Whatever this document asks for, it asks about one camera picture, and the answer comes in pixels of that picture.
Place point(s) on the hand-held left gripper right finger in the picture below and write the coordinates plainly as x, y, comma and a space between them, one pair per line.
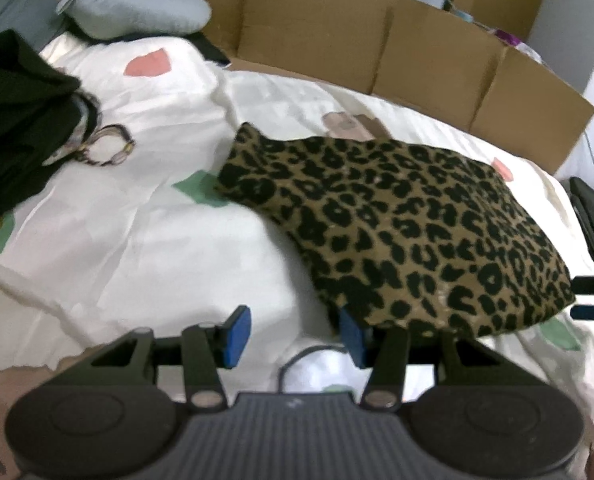
351, 342

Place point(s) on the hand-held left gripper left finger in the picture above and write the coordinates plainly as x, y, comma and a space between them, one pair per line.
238, 335

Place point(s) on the leopard print garment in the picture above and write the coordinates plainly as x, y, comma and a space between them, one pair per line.
402, 230

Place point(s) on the white bear print blanket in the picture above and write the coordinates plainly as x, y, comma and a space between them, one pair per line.
152, 240

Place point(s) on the grey patterned cloth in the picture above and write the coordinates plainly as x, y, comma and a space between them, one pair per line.
82, 130

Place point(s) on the purple packet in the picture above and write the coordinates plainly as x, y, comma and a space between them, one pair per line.
507, 37

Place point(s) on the folded cardboard sheet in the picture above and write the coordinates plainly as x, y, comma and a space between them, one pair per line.
427, 50

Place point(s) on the black garment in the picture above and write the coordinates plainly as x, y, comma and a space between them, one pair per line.
17, 120

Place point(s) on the grey-blue neck pillow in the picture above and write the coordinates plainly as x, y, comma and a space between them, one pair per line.
167, 15

